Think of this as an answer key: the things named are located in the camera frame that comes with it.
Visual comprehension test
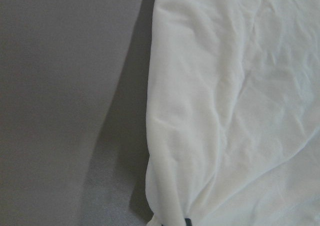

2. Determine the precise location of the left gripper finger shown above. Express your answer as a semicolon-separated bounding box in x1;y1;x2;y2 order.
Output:
185;218;193;226

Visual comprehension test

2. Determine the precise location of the pale yellow printed t-shirt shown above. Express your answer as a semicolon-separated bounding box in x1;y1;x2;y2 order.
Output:
145;0;320;225

